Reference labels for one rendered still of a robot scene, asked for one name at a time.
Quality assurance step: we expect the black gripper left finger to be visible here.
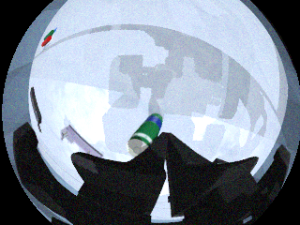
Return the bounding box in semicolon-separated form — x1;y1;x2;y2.
70;132;168;215

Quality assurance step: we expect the green striped battery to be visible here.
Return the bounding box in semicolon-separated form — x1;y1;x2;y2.
125;112;164;157

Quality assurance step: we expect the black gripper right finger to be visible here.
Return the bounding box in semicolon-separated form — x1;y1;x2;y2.
165;132;259;218

